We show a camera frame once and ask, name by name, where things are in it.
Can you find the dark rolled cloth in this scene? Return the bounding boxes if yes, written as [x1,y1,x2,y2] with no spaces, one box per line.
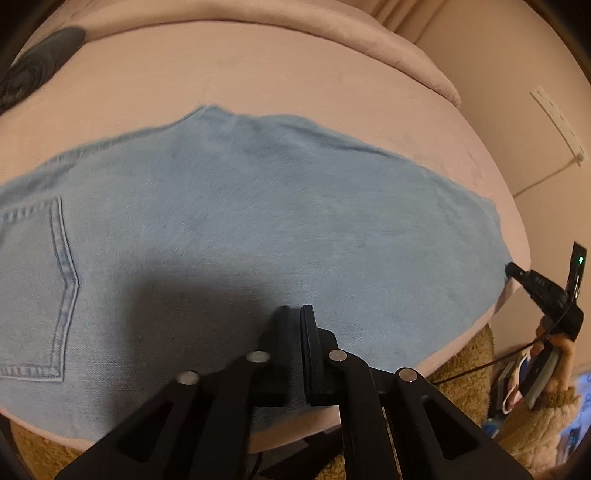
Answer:
[0,26,86,114]

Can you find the white pink object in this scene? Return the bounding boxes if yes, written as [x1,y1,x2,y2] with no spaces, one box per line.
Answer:
[502,354,529,413]

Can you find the person's right forearm fluffy sleeve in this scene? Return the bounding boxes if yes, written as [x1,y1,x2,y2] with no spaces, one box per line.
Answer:
[498,385,583,472]

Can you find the thin black cable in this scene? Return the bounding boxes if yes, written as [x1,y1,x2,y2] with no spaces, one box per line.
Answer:
[429,339,542,386]

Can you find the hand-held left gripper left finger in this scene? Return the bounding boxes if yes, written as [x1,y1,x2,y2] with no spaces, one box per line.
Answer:
[55,306,301,480]

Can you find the light blue denim pants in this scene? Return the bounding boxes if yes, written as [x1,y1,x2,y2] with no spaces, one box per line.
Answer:
[0,104,514,441]

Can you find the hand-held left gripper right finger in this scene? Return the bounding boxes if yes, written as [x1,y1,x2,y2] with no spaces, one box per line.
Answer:
[300,304,533,480]

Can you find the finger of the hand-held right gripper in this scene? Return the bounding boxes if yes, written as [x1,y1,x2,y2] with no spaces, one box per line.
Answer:
[505,261,565,306]

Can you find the white power cable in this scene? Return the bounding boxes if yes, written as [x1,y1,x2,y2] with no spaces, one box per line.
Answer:
[512,156,585,200]

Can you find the brown fluffy rug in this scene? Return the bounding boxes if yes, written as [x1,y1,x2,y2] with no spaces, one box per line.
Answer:
[9,323,497,480]

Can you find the beige curtain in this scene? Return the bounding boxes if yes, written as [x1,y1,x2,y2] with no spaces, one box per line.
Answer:
[358,0,446,44]

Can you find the pink folded comforter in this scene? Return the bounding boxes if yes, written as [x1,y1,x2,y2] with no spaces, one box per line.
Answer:
[18,0,462,109]

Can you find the pink bed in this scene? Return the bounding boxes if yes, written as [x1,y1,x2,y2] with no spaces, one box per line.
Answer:
[0,18,531,455]

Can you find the white power strip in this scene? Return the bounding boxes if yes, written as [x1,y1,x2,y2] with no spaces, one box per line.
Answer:
[529,85,585,165]

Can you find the person's right hand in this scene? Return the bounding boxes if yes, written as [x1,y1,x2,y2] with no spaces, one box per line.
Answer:
[534,320,578,395]

